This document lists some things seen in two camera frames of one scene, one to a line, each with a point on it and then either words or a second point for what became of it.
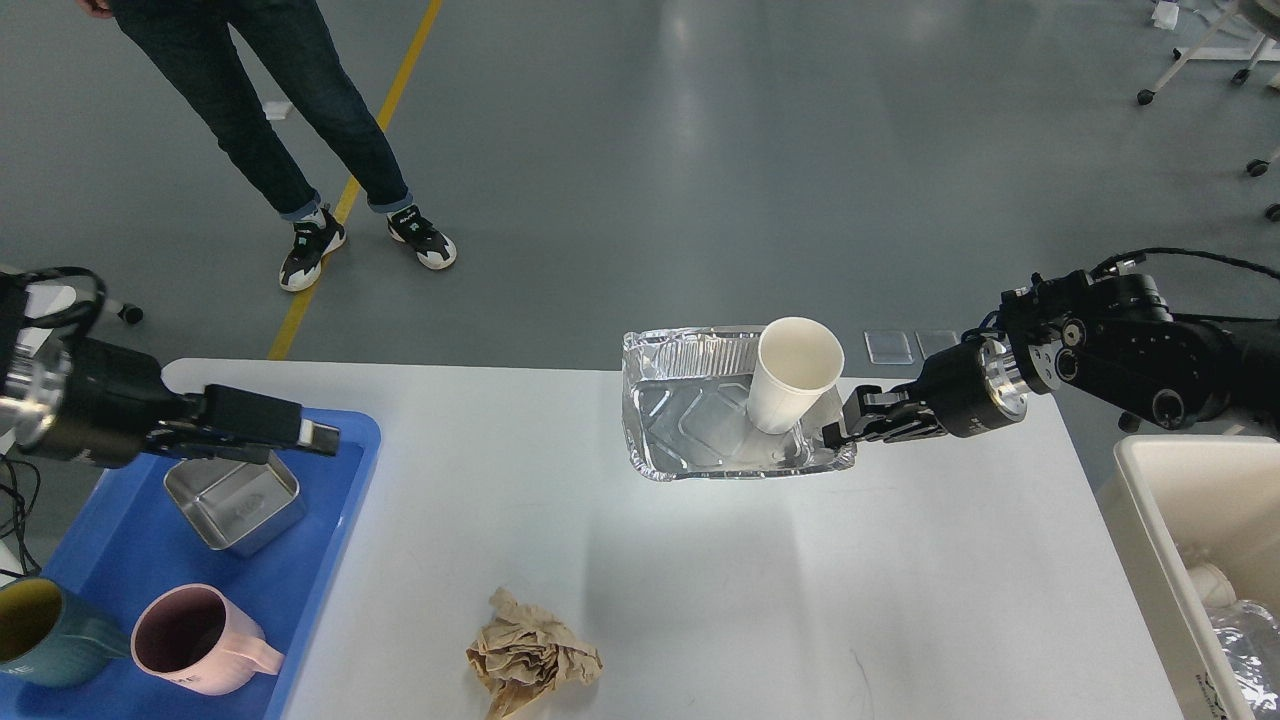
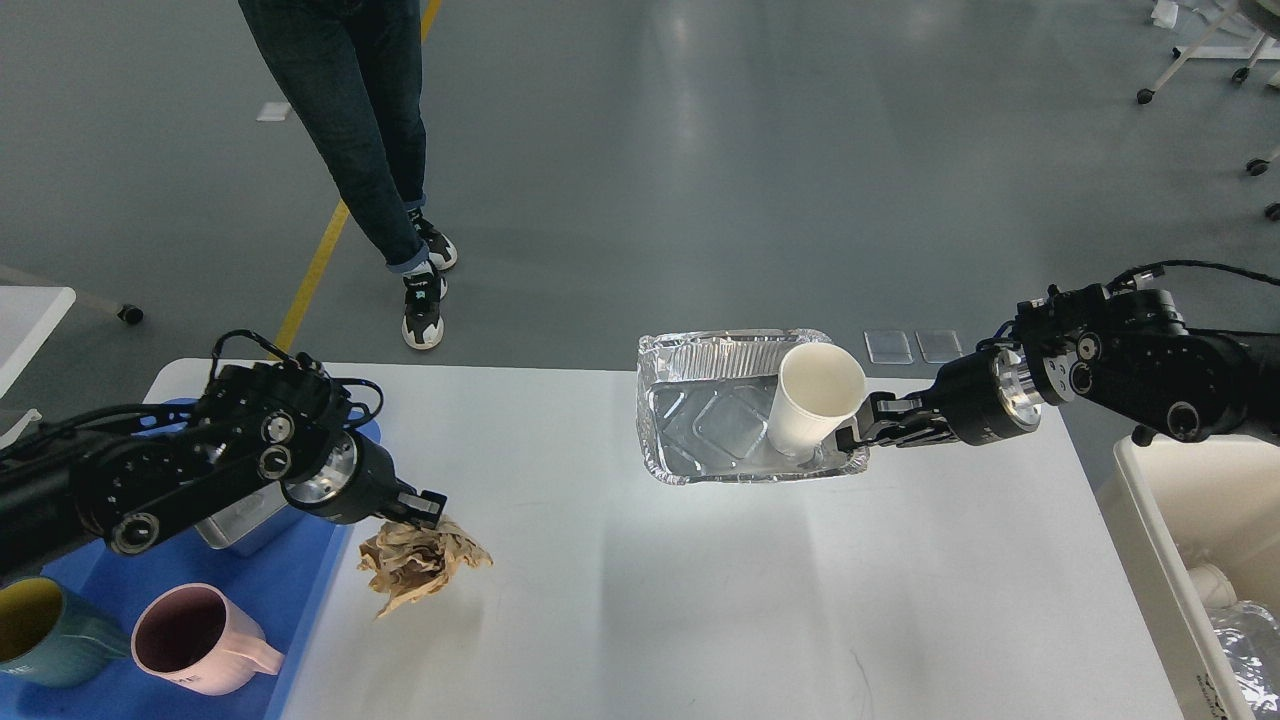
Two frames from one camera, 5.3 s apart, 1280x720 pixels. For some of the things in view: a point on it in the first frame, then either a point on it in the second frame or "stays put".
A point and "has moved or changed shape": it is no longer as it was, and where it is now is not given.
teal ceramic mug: x=48 y=636 stays put
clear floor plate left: x=888 y=347 stays put
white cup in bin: x=1213 y=586 stays put
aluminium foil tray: x=686 y=398 has moved or changed shape
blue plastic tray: x=131 y=543 stays put
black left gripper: x=99 y=403 -> x=347 y=477
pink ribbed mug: x=194 y=638 stays put
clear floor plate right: x=932 y=341 stays put
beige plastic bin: x=1172 y=503 stays put
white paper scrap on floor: x=276 y=110 stays put
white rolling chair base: x=1261 y=51 stays put
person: x=196 y=47 -> x=357 y=64
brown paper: x=523 y=656 -> x=408 y=560
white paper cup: x=798 y=360 has moved or changed shape
